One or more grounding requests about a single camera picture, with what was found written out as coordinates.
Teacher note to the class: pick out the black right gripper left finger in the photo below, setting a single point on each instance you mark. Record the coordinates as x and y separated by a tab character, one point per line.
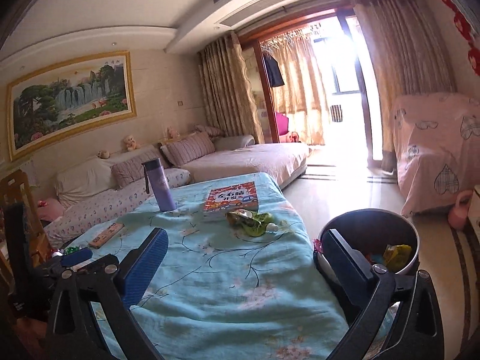
73	331

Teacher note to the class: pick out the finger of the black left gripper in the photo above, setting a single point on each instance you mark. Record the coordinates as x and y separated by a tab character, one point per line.
62	261

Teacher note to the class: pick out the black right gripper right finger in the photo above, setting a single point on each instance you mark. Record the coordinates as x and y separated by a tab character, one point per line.
417	329

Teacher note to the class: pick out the black trash bin white rim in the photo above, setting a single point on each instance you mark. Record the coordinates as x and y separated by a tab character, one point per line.
350	240

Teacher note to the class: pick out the green plastic bottle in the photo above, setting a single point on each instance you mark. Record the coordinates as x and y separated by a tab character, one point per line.
63	252

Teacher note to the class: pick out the wooden remote control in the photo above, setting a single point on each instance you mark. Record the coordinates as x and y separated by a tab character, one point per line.
107	234

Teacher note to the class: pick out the sofa with pink cover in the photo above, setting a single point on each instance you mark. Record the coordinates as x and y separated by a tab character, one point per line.
234	156

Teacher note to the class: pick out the white cushion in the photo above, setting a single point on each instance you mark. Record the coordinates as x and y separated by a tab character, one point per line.
83	181

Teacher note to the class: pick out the purple thermos bottle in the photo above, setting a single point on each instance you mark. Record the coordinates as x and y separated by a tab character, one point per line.
156	181

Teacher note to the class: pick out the pink kettlebell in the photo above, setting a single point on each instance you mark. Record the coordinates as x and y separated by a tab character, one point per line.
458	214

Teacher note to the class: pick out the light blue floral blanket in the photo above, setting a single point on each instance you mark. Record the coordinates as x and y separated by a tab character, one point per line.
221	294

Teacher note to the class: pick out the small teddy bear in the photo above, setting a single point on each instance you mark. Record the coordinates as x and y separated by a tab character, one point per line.
130	143

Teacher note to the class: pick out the green yellow snack wrapper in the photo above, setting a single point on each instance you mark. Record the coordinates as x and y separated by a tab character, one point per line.
254	224

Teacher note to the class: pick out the striped pink pillow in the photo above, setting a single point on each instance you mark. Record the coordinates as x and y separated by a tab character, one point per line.
188	149

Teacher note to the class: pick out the framed waterfall landscape painting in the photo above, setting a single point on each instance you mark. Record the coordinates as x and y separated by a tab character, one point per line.
67	98

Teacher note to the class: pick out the red children's book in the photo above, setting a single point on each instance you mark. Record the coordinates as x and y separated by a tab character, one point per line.
222	200

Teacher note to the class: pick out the pink heart-pattern covered furniture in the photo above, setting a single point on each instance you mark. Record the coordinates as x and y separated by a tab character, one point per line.
436	142

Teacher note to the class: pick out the beige pleated curtain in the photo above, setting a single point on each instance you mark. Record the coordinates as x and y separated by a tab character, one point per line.
226	90

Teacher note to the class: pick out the dark hanging garment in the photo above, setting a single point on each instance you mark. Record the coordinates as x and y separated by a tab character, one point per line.
275	78

